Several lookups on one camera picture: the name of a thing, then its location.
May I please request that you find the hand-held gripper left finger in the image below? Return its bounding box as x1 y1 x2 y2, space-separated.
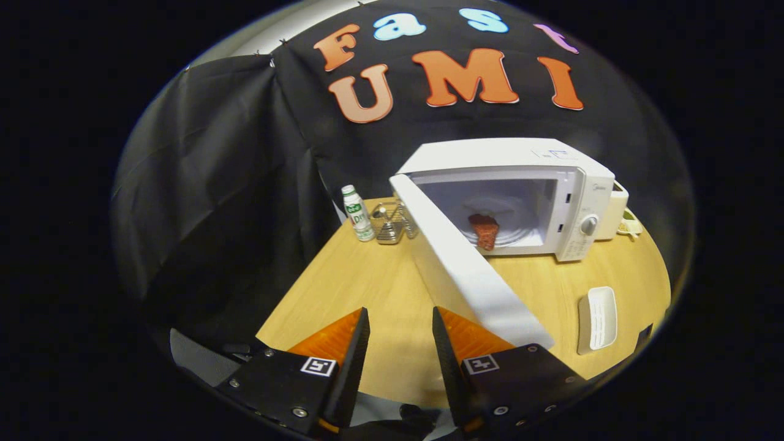
216 307 371 439

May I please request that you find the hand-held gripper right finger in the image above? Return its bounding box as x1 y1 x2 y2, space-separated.
432 306 587 435

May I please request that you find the red meat strip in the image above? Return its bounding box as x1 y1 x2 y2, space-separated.
468 213 500 251

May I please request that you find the white microwave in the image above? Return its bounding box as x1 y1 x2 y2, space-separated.
390 138 616 350

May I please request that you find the white bottle with green label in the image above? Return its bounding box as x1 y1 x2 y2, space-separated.
341 185 376 243

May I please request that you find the small white ribbed dish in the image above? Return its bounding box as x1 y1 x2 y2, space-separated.
577 286 618 355

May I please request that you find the black backdrop cloth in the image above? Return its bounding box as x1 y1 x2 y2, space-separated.
110 0 694 368

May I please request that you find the white divided tray of beans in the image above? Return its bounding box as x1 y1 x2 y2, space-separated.
617 208 644 240

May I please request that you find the cream white toaster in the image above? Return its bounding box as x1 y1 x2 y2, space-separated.
594 181 630 241

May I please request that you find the metal wire rack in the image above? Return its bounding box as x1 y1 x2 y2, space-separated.
370 201 420 245

